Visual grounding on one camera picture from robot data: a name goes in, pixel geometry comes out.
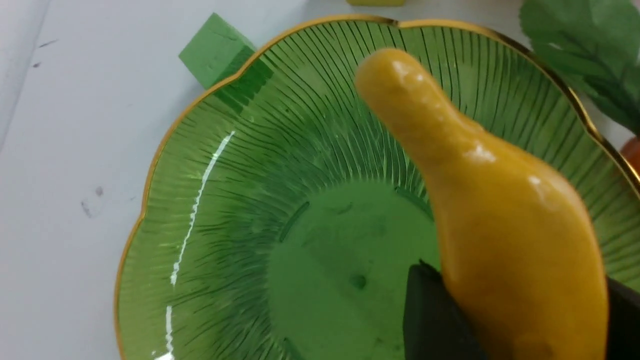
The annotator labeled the yellow foam cube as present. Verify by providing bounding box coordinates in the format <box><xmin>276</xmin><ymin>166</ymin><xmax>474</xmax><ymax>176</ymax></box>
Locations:
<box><xmin>346</xmin><ymin>0</ymin><xmax>406</xmax><ymax>7</ymax></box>

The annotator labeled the green foam cube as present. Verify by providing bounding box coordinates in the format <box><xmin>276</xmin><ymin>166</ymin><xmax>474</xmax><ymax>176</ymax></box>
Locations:
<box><xmin>178</xmin><ymin>13</ymin><xmax>274</xmax><ymax>119</ymax></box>

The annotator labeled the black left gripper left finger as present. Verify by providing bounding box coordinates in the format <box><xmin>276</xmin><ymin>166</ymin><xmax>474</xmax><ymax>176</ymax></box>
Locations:
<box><xmin>403</xmin><ymin>260</ymin><xmax>487</xmax><ymax>360</ymax></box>

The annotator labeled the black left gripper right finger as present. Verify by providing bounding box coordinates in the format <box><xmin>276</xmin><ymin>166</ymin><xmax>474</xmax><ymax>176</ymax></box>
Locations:
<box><xmin>606</xmin><ymin>277</ymin><xmax>640</xmax><ymax>360</ymax></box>

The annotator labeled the green leaf-shaped glass plate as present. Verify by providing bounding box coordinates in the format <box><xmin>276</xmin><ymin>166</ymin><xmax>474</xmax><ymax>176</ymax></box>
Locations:
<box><xmin>114</xmin><ymin>14</ymin><xmax>639</xmax><ymax>360</ymax></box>

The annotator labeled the yellow plastic banana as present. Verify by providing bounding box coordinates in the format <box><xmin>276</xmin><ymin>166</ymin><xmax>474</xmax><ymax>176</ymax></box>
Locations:
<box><xmin>355</xmin><ymin>48</ymin><xmax>610</xmax><ymax>360</ymax></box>

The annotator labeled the orange plastic carrot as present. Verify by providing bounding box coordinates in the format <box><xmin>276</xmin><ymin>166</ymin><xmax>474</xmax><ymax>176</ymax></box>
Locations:
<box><xmin>519</xmin><ymin>0</ymin><xmax>640</xmax><ymax>176</ymax></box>

